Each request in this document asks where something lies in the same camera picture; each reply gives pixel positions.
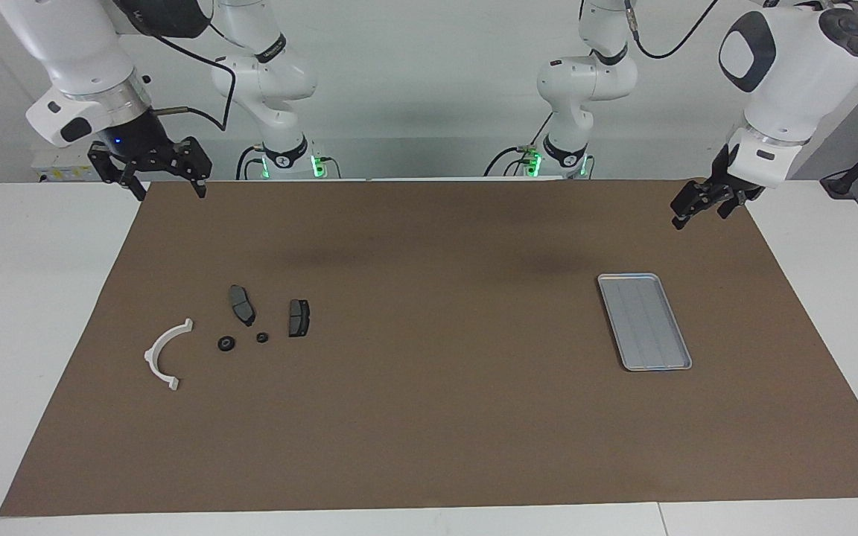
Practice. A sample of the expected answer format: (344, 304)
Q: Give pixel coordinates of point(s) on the curved dark brake pad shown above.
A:
(241, 304)

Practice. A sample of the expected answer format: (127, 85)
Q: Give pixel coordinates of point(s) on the silver metal tray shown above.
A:
(645, 327)

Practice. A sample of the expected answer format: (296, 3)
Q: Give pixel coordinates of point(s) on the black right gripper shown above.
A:
(144, 151)

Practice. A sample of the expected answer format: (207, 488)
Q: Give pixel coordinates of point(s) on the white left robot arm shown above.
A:
(794, 82)

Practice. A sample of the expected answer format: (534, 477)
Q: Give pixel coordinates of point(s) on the white curved plastic bracket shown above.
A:
(188, 325)

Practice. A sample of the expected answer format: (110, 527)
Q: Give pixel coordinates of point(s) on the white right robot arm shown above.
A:
(71, 45)

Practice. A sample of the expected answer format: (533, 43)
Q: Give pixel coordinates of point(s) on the brown table mat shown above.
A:
(429, 417)

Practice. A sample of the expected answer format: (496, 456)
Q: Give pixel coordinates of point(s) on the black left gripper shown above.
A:
(719, 190)

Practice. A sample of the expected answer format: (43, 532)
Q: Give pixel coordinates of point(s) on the white power strip box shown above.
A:
(56, 173)

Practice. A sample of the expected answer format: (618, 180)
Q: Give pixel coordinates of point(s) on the rectangular dark brake pad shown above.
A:
(299, 318)

